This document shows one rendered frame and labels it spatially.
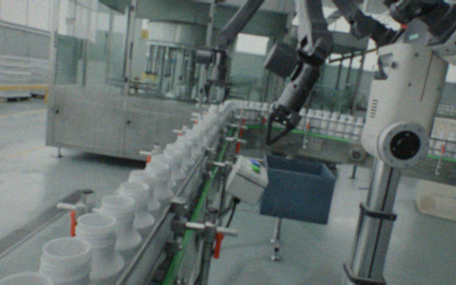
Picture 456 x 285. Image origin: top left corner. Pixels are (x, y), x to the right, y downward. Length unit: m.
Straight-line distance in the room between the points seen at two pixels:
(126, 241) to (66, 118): 4.67
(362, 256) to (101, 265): 1.17
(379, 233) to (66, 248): 1.20
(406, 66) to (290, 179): 0.70
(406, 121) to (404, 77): 0.14
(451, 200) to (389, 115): 4.06
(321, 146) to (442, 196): 2.68
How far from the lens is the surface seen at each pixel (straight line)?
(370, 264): 1.48
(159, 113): 4.68
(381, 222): 1.43
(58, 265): 0.34
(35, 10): 14.19
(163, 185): 0.61
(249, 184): 0.87
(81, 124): 5.02
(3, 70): 10.03
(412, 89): 1.30
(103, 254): 0.40
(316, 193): 1.72
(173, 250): 0.64
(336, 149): 2.85
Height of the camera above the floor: 1.32
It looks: 10 degrees down
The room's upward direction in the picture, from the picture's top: 8 degrees clockwise
